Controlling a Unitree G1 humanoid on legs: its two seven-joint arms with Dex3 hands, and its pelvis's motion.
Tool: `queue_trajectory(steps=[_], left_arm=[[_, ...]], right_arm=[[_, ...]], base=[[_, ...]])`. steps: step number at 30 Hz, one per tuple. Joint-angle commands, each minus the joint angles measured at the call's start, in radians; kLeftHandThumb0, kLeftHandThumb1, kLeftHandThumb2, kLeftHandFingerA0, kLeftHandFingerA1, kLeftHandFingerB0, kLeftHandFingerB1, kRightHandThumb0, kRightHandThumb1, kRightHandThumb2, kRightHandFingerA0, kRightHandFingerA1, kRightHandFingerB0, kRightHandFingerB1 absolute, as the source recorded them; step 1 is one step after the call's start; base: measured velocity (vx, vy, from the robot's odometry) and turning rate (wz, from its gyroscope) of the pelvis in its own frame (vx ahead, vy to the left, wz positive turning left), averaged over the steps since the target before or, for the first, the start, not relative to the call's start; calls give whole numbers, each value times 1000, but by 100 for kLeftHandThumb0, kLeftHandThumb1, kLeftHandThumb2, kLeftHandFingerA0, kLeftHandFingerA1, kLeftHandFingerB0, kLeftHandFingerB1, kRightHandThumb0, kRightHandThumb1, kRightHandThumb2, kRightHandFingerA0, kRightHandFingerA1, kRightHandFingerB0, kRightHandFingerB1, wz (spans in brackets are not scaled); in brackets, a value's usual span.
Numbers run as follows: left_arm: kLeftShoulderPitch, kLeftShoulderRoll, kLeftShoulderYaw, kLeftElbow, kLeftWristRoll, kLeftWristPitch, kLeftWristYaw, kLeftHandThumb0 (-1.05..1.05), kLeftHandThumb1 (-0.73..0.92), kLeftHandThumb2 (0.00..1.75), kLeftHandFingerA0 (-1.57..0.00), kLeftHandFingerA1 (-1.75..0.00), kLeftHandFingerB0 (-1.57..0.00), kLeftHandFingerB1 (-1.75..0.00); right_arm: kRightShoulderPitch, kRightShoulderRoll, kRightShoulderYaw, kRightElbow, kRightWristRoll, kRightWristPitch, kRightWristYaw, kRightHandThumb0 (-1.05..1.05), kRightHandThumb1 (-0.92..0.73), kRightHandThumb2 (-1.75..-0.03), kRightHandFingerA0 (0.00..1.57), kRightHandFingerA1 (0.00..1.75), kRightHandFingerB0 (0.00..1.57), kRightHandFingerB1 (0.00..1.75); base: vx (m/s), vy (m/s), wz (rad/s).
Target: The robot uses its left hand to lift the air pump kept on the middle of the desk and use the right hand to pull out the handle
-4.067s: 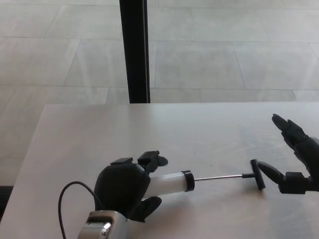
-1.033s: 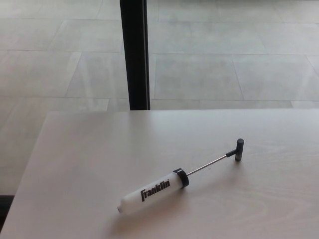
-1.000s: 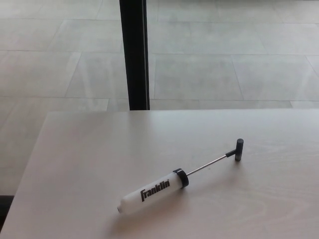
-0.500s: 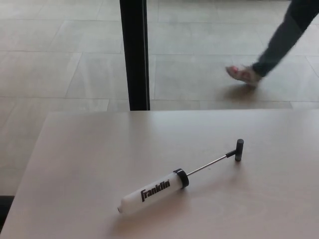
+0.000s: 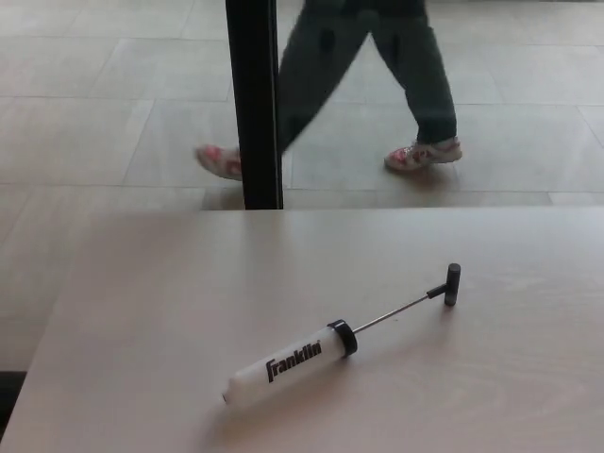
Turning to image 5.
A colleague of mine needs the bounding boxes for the white air pump black handle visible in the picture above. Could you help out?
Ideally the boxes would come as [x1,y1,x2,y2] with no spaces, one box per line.
[222,262,463,407]

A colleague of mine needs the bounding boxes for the person's dark trousers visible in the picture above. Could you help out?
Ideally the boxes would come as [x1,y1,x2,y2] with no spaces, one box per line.
[277,0,459,158]

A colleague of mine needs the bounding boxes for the black vertical frame post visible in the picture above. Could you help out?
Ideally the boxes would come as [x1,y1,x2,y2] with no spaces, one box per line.
[224,0,285,211]

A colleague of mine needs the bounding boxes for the pink and white sneaker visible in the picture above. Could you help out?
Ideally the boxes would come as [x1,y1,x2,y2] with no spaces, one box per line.
[383,136,464,173]
[193,143,243,182]

